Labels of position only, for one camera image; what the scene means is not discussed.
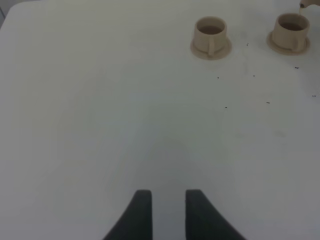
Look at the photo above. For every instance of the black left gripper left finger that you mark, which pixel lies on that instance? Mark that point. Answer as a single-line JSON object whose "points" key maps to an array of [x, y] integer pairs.
{"points": [[136, 223]]}

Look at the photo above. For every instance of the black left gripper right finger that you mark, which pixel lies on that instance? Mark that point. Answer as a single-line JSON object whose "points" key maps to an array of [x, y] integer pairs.
{"points": [[203, 221]]}

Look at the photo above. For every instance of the beige ceramic teapot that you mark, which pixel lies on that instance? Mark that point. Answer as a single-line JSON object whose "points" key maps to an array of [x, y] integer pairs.
{"points": [[306, 3]]}

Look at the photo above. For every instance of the left beige cup saucer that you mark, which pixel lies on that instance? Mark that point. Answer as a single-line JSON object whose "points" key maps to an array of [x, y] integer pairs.
{"points": [[220, 54]]}

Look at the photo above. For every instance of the beige cup saucer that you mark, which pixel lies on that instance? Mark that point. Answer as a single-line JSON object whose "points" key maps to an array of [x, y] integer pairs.
{"points": [[220, 54], [287, 52]]}

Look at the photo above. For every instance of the left beige teacup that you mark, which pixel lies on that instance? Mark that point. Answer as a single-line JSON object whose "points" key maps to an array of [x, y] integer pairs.
{"points": [[210, 34]]}

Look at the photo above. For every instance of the beige teacup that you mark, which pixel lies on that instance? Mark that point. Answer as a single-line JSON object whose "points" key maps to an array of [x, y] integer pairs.
{"points": [[290, 33], [210, 34]]}

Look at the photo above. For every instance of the right beige cup saucer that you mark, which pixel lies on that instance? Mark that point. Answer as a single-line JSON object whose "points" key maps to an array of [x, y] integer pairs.
{"points": [[287, 52]]}

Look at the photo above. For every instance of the right beige teacup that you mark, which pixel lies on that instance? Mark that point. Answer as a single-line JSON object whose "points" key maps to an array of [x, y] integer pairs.
{"points": [[290, 33]]}

